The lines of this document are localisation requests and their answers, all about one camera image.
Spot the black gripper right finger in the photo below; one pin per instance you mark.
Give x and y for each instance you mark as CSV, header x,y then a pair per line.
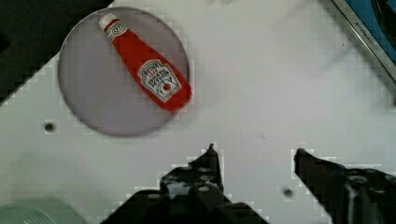
x,y
348,195

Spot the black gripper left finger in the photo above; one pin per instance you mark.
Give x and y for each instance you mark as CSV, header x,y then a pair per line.
x,y
187,195

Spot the red plush ketchup bottle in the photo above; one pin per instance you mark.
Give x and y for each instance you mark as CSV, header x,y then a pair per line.
x,y
157,77

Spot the grey round plate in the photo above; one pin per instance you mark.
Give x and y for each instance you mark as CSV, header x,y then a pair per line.
x,y
95,83

